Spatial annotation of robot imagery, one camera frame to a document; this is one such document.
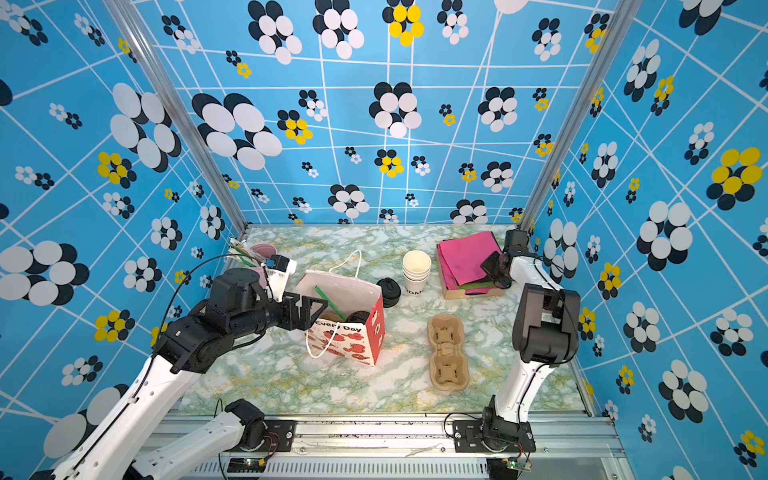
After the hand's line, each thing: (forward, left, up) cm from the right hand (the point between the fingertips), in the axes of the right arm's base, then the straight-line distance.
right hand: (490, 268), depth 99 cm
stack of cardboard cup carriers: (-31, +17, -4) cm, 36 cm away
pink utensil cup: (0, +73, +9) cm, 74 cm away
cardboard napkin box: (-8, +11, -3) cm, 14 cm away
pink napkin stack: (+5, +9, -3) cm, 11 cm away
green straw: (-27, +46, +23) cm, 58 cm away
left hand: (-26, +50, +22) cm, 60 cm away
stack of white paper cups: (-6, +25, +8) cm, 27 cm away
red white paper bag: (-30, +41, +19) cm, 54 cm away
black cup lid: (-23, +42, +9) cm, 49 cm away
